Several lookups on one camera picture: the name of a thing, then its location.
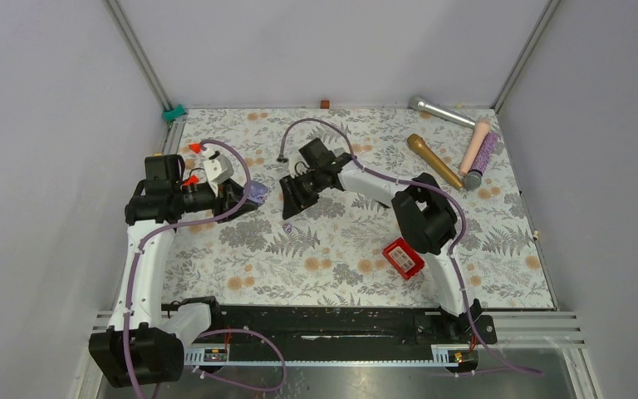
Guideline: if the aluminium frame post right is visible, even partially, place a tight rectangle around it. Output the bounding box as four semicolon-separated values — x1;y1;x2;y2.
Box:
491;0;562;114

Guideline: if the aluminium frame post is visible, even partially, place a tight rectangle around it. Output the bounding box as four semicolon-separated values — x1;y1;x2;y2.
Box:
491;0;562;114
103;0;174;112

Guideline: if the white slotted cable duct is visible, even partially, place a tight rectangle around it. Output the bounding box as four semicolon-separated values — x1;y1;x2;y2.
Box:
108;347;464;368

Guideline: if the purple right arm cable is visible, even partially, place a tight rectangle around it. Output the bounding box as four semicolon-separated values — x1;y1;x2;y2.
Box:
277;118;545;378

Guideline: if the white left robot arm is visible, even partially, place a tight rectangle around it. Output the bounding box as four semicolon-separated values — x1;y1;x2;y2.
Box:
88;150;257;388

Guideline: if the floral table mat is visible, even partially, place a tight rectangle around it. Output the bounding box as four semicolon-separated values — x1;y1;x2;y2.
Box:
162;109;554;309

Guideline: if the red rectangular block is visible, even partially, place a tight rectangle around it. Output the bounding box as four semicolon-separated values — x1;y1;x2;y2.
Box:
181;175;199;187

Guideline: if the lavender oval case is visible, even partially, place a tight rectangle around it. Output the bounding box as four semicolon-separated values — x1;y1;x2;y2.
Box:
248;180;269;206

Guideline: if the gold microphone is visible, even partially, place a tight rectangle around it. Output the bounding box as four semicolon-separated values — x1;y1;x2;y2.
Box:
406;134;464;190

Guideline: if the aluminium frame post left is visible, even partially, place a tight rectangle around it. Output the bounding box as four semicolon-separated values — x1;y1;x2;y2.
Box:
103;0;174;112

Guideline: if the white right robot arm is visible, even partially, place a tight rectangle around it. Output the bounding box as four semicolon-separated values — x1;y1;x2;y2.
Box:
279;139;492;346

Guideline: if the pink microphone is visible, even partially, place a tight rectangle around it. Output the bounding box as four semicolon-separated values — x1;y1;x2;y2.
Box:
459;118;492;176

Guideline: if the red wedge block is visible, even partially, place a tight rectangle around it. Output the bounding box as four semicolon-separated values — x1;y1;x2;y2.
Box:
188;143;203;154

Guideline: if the purple glitter microphone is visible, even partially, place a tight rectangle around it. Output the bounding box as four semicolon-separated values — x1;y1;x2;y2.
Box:
463;131;499;191

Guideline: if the teal arch block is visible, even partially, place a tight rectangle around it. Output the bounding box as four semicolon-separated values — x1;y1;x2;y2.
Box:
162;104;187;122

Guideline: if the silver microphone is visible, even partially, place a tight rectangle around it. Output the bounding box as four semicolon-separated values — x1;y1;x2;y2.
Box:
408;96;476;128

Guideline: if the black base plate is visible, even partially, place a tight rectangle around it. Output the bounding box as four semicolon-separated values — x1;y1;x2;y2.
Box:
195;305;498;362

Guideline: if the red parts bin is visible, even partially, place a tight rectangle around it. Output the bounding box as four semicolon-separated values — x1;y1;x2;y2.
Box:
382;237;425;280

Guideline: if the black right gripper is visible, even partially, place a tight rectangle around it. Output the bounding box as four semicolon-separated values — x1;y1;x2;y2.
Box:
279;169;326;221

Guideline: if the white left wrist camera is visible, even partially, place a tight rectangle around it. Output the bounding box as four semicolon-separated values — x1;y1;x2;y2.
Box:
203;151;234;190

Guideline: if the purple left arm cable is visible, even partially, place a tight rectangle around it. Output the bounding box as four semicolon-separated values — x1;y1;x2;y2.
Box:
121;138;287;399

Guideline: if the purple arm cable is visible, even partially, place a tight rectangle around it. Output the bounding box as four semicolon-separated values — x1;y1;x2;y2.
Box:
277;118;545;378
121;138;287;399

